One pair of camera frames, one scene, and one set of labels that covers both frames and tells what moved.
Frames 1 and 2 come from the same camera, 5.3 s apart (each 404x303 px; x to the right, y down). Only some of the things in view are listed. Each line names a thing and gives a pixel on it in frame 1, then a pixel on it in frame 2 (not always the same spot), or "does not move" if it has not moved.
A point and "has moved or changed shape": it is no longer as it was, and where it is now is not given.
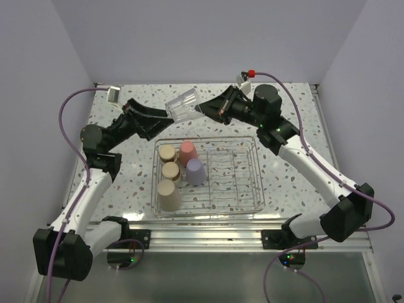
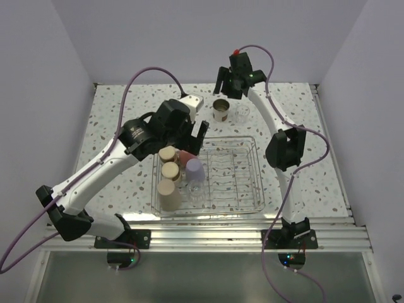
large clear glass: x=185 y=107 has moved or changed shape
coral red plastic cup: x=187 y=151 does not move
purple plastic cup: x=196 y=172 does not move
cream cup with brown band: x=167 y=153 does not move
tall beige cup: x=170 y=197 does not move
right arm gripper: x=219 y=108 → x=224 y=74
